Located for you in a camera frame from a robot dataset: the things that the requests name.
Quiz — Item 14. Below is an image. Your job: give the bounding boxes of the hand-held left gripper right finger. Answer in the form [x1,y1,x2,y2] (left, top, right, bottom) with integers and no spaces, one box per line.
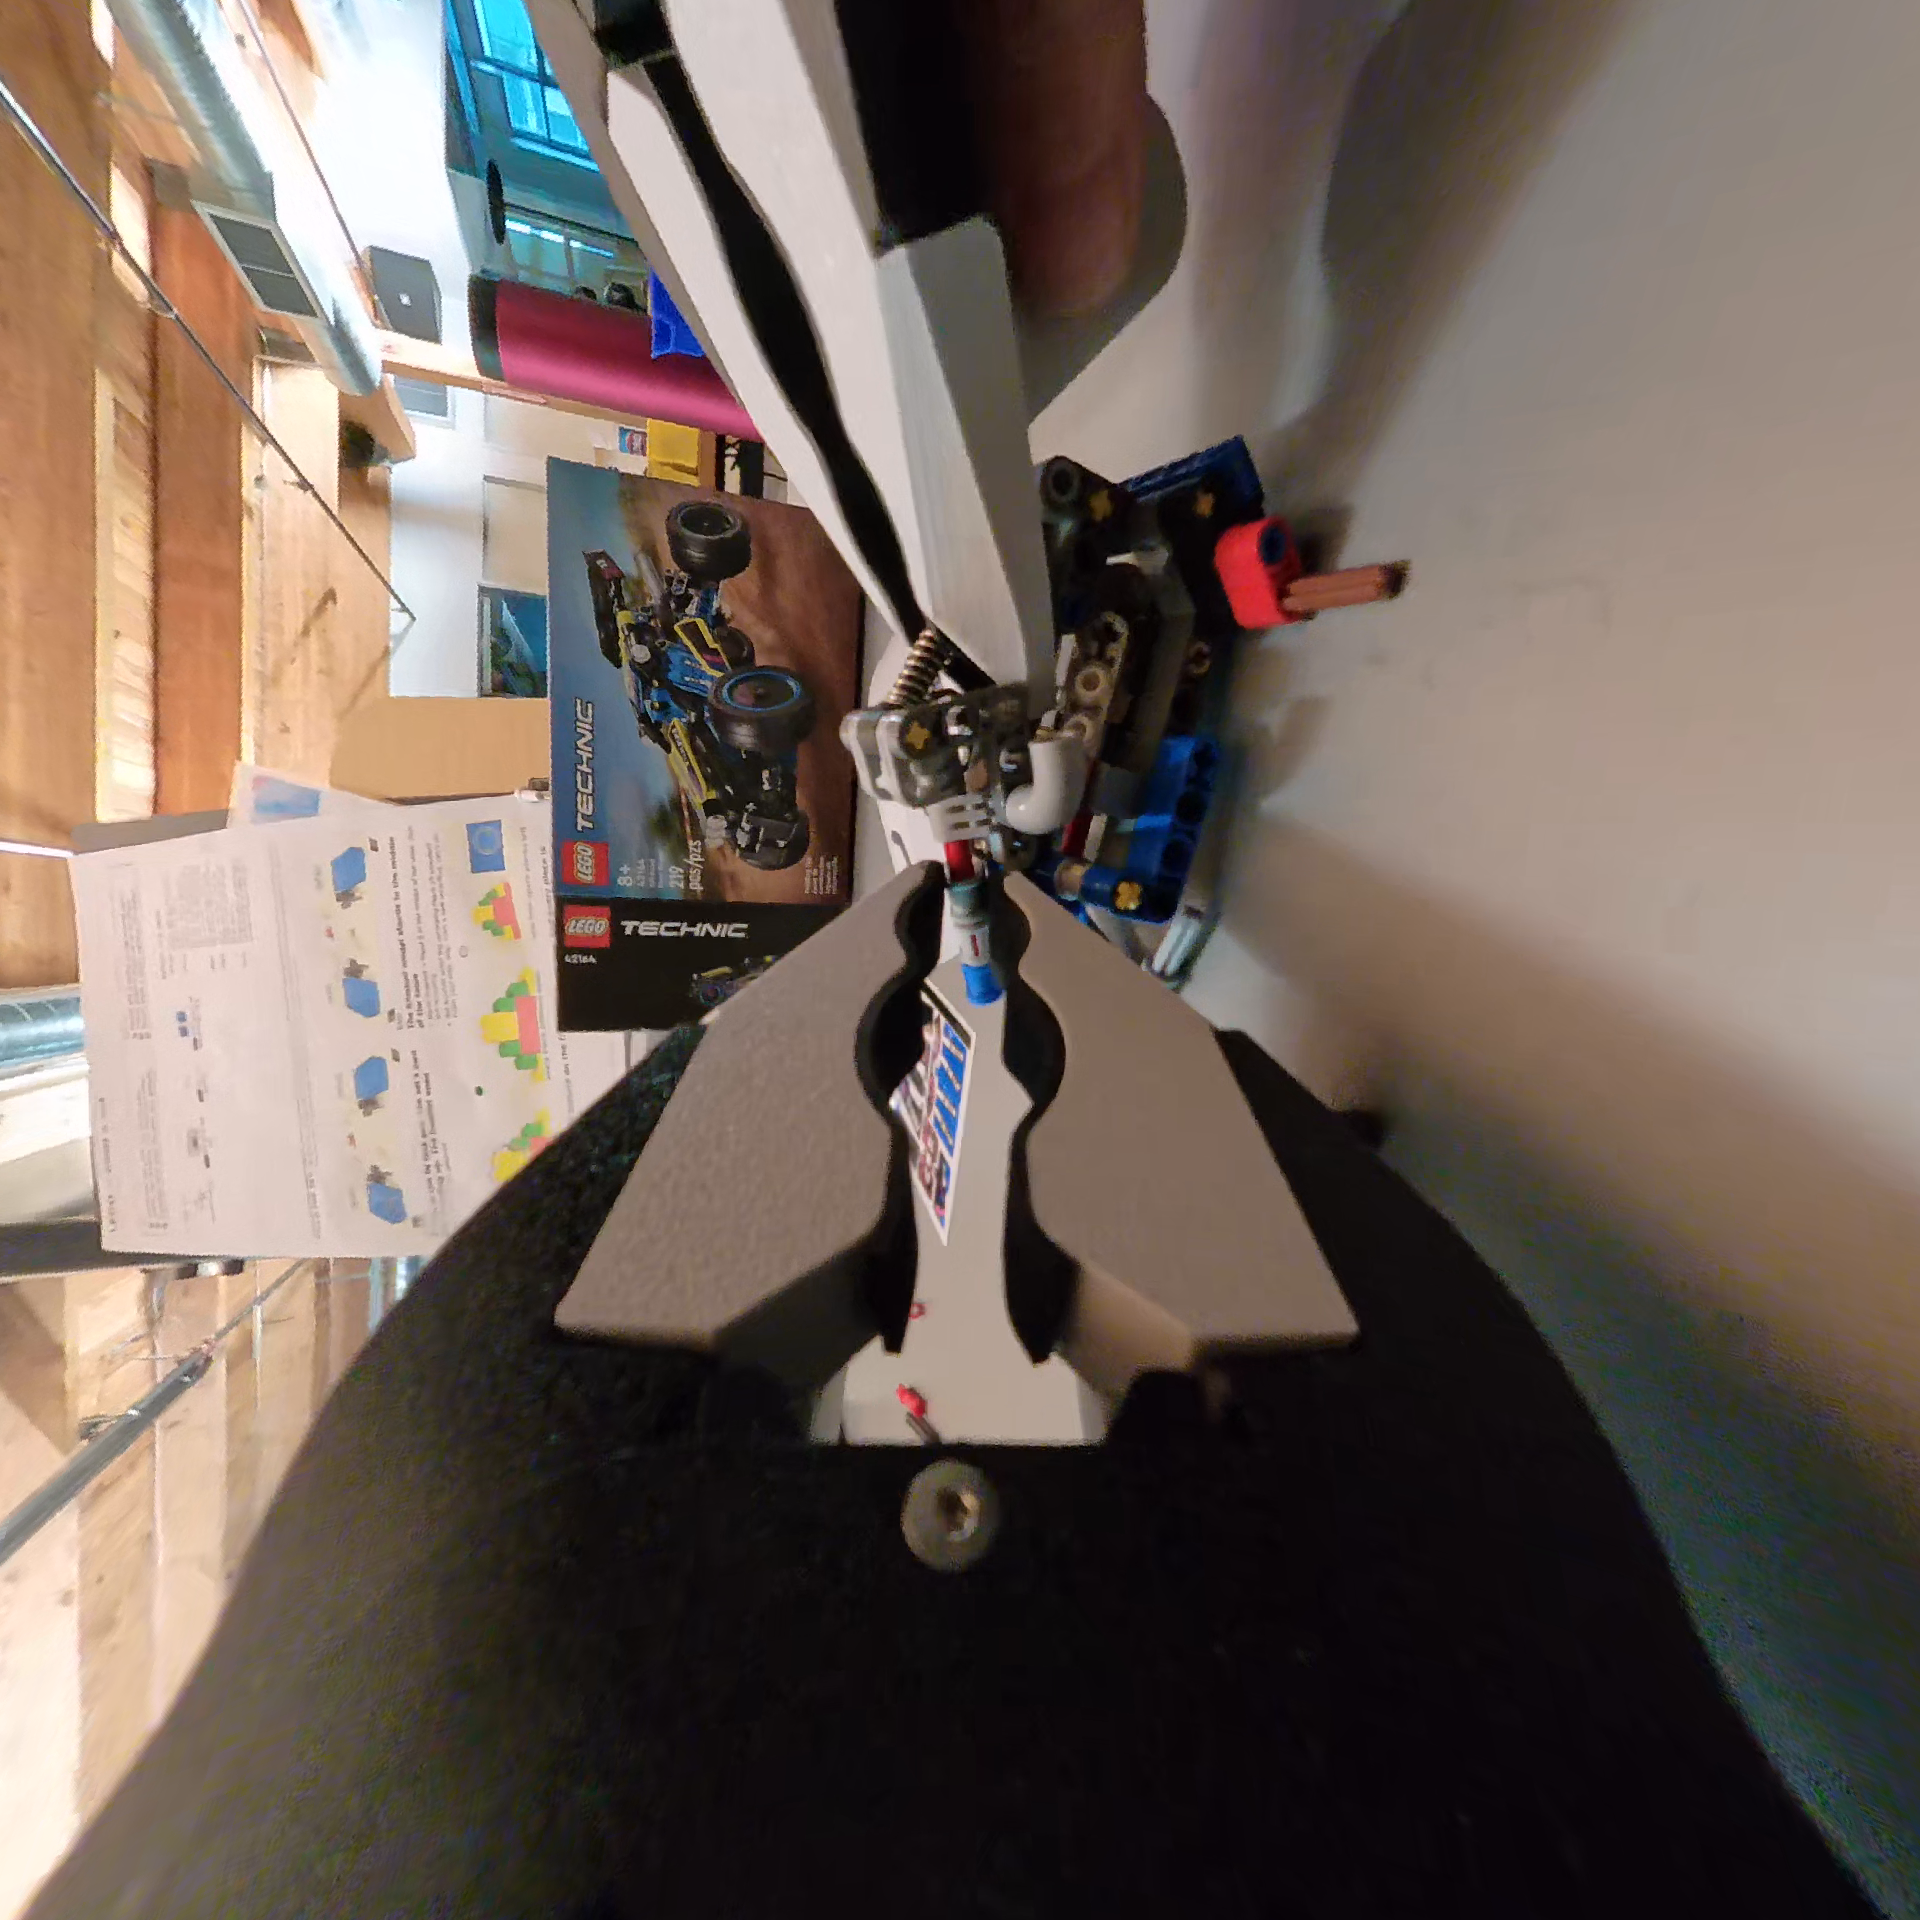
[1002,871,1362,1409]

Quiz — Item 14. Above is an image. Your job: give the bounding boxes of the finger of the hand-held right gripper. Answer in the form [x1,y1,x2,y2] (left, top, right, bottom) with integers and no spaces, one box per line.
[659,0,1068,715]
[600,61,938,651]

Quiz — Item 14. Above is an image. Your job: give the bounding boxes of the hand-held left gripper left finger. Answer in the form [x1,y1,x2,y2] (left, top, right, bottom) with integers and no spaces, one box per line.
[553,862,951,1393]

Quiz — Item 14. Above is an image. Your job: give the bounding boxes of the partly built lego buggy model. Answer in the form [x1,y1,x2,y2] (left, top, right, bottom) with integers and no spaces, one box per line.
[840,435,1418,1011]

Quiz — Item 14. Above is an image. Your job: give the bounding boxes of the lego sticker sheet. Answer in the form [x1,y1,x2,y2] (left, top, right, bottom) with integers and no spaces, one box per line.
[886,981,979,1247]

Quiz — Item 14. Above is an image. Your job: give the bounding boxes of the lego set box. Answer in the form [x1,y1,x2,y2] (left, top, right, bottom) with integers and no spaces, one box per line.
[547,454,866,1039]

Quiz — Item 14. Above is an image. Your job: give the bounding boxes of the person's right hand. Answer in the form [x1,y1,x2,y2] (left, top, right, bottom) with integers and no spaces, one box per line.
[993,0,1170,320]

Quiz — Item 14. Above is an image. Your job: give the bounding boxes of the maroon drinking bottle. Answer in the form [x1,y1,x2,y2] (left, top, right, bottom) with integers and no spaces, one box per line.
[470,271,769,448]

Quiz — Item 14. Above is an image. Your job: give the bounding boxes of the yellow storage bins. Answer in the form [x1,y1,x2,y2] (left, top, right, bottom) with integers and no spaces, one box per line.
[645,420,769,495]

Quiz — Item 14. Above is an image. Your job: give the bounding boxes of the black hanging speaker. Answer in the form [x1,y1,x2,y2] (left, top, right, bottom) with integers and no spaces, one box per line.
[364,249,447,339]

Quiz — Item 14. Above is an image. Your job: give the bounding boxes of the white printed instruction poster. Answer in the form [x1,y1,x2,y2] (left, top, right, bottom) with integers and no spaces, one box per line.
[69,762,633,1264]

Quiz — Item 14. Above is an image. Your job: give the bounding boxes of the cardboard poster backing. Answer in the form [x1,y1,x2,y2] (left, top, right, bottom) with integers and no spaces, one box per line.
[330,698,550,797]

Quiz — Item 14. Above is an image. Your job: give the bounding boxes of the metal air duct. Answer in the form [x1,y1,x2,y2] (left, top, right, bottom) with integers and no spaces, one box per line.
[107,0,386,395]

